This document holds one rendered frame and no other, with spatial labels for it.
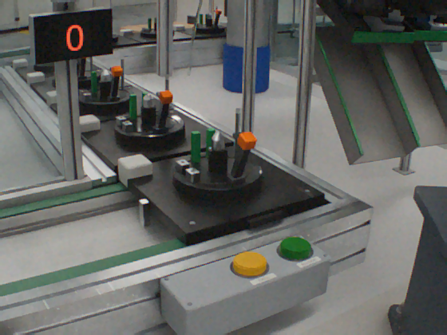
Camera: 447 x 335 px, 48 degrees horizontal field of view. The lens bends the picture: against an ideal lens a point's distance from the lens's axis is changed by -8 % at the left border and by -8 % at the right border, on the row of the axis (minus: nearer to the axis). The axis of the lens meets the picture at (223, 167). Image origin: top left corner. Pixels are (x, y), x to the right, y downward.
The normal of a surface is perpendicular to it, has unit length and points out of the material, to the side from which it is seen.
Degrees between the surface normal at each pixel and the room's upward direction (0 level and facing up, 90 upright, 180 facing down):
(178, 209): 0
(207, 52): 90
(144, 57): 90
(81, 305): 90
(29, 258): 0
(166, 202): 0
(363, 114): 45
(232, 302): 90
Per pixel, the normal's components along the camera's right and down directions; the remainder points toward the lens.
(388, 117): 0.28, -0.39
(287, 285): 0.53, 0.34
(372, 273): 0.02, -0.92
